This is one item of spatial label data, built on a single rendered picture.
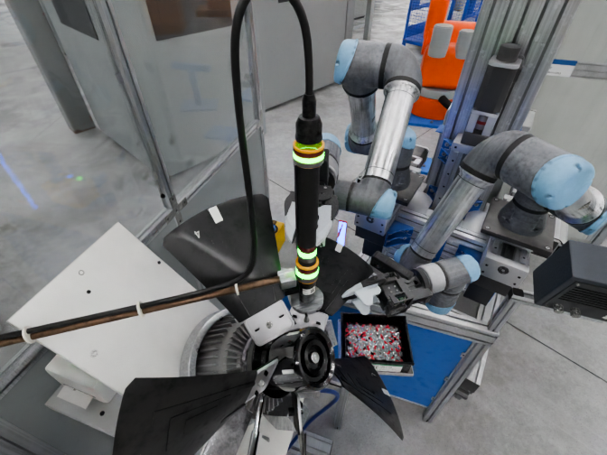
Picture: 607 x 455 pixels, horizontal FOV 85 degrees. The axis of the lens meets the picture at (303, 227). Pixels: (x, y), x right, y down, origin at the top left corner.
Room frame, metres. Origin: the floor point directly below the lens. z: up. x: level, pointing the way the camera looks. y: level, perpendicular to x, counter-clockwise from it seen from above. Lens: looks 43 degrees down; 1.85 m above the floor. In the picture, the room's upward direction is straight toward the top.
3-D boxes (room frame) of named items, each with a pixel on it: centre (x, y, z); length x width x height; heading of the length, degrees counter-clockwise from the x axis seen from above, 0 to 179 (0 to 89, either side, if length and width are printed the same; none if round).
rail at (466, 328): (0.72, -0.22, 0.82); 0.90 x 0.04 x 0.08; 71
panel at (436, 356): (0.72, -0.22, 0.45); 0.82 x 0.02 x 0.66; 71
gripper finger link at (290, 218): (0.43, 0.02, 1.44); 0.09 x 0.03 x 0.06; 163
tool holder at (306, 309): (0.41, 0.00, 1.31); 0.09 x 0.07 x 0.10; 106
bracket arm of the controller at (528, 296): (0.55, -0.72, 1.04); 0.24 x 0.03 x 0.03; 71
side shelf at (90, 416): (0.48, 0.55, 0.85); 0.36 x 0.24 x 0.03; 161
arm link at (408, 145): (1.17, -0.37, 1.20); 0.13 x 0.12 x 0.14; 69
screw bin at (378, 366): (0.54, -0.23, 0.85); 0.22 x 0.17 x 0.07; 86
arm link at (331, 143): (0.69, -0.05, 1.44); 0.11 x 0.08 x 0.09; 171
